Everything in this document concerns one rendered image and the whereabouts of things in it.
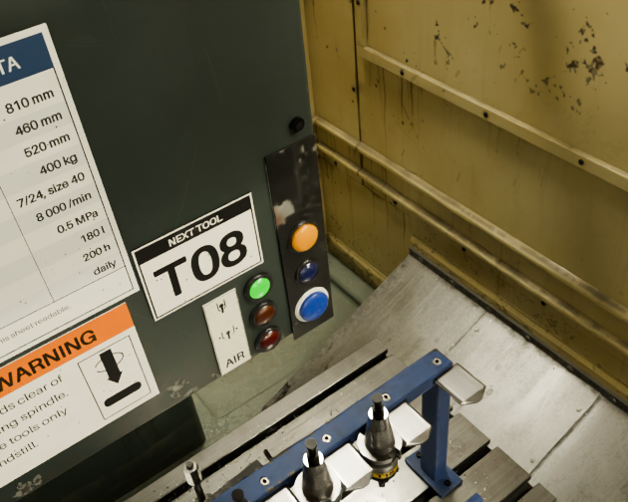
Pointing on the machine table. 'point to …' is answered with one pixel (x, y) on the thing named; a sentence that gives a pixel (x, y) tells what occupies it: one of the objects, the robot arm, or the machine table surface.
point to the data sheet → (38, 204)
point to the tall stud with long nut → (194, 479)
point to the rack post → (434, 468)
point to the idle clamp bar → (236, 479)
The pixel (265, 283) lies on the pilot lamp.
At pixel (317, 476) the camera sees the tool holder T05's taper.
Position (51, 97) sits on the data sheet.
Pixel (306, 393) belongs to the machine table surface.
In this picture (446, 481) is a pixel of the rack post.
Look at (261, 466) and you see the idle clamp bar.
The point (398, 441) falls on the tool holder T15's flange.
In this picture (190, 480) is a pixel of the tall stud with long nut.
